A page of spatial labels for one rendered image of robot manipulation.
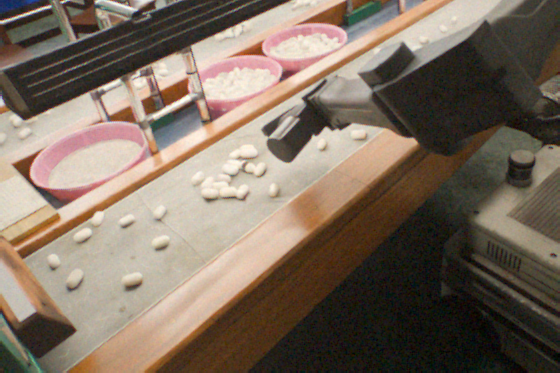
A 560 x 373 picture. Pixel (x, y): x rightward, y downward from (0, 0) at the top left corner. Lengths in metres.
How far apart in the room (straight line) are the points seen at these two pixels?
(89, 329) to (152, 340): 0.13
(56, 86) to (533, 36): 0.68
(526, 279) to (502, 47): 0.99
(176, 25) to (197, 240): 0.39
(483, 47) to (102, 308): 0.74
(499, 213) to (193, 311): 0.82
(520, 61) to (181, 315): 0.61
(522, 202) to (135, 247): 0.94
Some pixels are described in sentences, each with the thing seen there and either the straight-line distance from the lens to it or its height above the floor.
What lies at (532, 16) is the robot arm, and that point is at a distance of 0.42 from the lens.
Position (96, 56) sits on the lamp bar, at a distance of 0.88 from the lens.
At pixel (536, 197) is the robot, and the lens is 1.40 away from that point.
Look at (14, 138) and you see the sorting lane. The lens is 1.54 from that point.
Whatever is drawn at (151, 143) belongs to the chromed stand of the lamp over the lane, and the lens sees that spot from 1.18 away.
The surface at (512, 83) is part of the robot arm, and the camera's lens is 0.39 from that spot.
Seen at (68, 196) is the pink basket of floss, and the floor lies 0.74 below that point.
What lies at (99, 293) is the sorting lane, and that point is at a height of 0.74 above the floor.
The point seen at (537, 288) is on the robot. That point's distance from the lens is 1.33.
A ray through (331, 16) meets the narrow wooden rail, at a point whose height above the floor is 0.73.
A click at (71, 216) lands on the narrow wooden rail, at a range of 1.10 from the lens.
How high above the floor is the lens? 1.37
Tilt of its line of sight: 37 degrees down
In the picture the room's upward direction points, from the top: 8 degrees counter-clockwise
